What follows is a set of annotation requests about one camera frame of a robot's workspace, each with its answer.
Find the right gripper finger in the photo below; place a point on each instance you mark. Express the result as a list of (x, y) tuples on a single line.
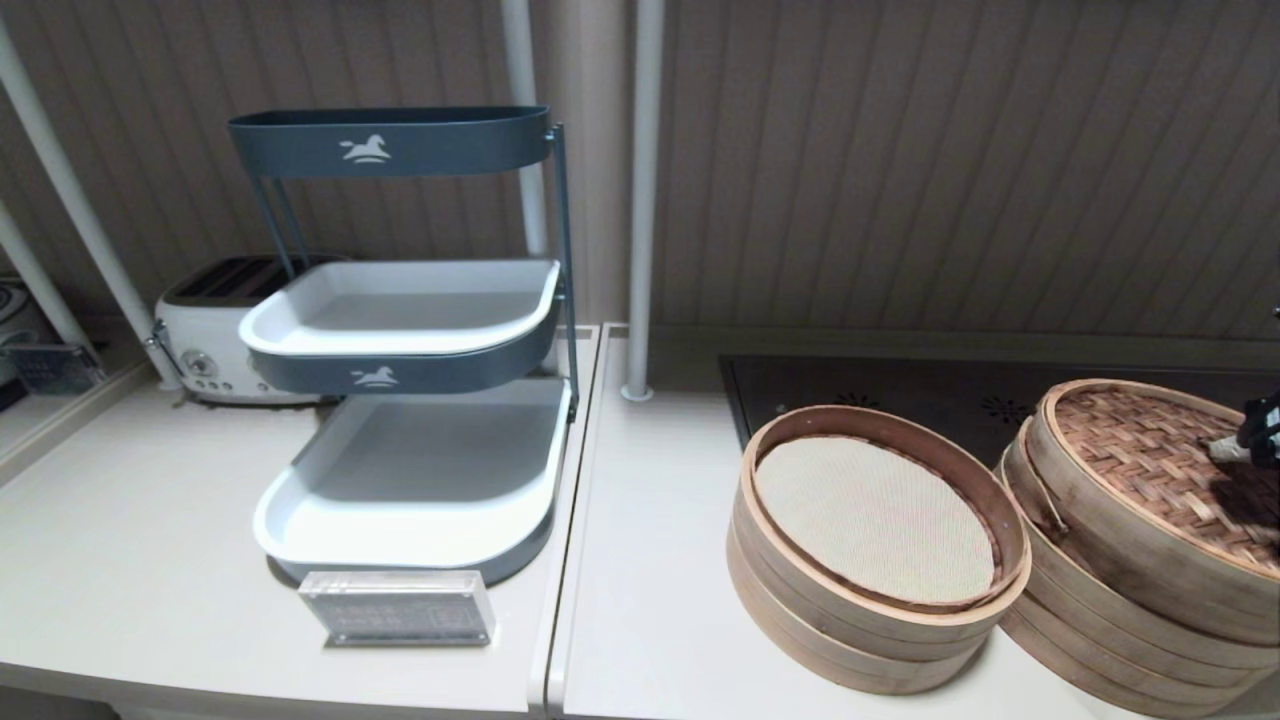
[(1228, 450), (1262, 425)]

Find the woven bamboo steamer lid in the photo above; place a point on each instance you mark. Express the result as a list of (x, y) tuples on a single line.
[(1130, 450)]

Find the right bamboo steamer stack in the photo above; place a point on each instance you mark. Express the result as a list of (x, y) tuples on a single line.
[(1016, 490)]

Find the bamboo steamer basket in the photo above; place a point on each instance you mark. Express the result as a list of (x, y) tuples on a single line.
[(900, 628), (1100, 677), (1100, 640), (880, 678)]

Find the white steamer liner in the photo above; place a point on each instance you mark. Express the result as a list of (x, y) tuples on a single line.
[(870, 520)]

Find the black induction cooktop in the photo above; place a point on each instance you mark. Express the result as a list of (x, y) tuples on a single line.
[(900, 385)]

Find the white metal pole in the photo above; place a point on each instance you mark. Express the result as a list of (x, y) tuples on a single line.
[(645, 200), (40, 280), (60, 170), (520, 50)]

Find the large white rack tray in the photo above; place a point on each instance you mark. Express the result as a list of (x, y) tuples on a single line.
[(420, 450)]

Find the dark blue rack tray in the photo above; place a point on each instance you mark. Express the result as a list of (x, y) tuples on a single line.
[(450, 145)]

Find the white tray blue underside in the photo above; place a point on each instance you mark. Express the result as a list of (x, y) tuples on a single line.
[(400, 310)]

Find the clear acrylic sign block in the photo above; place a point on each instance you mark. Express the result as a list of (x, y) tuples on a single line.
[(400, 610)]

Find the white retro toaster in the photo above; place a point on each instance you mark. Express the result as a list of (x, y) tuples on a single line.
[(200, 330)]

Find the metal mesh holder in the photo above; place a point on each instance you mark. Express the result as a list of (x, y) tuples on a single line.
[(50, 370)]

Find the grey round appliance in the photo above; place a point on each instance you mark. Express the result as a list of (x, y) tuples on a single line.
[(10, 310)]

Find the dark blue rack frame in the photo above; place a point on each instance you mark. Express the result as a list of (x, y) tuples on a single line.
[(563, 250)]

